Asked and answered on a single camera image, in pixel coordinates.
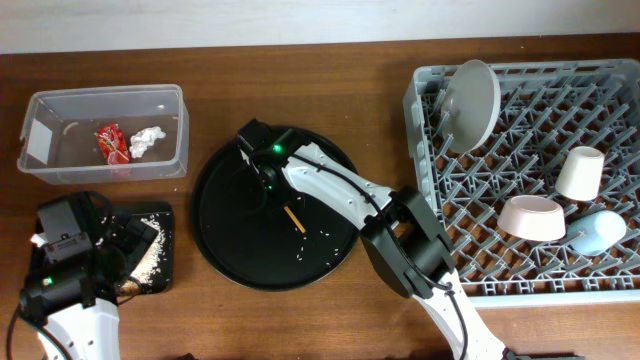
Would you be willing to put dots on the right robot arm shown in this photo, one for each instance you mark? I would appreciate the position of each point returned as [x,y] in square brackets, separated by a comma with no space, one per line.
[407,245]

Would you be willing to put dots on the grey plate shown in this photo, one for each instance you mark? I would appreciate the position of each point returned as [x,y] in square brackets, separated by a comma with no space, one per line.
[472,106]

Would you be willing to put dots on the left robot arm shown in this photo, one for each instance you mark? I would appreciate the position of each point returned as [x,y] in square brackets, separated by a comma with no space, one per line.
[70,292]

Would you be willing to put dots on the white napkin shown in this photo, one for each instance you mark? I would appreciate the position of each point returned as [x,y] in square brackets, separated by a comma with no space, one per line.
[144,139]

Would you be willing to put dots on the white cup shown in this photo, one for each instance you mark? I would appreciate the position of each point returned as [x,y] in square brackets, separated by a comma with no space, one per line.
[581,173]

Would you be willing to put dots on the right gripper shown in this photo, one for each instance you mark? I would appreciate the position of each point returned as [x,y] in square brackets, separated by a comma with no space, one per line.
[272,202]

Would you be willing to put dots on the red snack wrapper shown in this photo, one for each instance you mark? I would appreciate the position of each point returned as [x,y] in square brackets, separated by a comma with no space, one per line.
[112,144]

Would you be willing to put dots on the rice and pasta leftovers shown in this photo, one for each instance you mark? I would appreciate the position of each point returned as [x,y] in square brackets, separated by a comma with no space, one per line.
[143,276]

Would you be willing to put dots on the wooden chopstick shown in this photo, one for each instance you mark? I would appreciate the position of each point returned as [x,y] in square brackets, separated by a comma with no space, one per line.
[300,227]

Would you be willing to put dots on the clear plastic bin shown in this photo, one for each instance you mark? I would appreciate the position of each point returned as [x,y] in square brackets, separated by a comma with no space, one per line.
[60,128]

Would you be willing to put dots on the grey dishwasher rack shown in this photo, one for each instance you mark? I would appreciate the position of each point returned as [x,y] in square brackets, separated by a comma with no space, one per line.
[546,109]

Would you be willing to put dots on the light blue cup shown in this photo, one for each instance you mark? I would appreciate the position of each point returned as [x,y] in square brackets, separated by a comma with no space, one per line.
[596,233]

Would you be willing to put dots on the black rectangular tray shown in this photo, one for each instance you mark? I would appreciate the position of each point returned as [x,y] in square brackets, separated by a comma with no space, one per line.
[162,280]

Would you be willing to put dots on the white bowl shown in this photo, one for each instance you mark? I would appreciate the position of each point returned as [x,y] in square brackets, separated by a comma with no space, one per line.
[533,218]

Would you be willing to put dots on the round black serving tray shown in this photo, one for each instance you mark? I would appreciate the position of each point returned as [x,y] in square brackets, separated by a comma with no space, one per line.
[252,248]

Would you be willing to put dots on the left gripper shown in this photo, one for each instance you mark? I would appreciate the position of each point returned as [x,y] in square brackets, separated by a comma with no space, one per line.
[134,238]

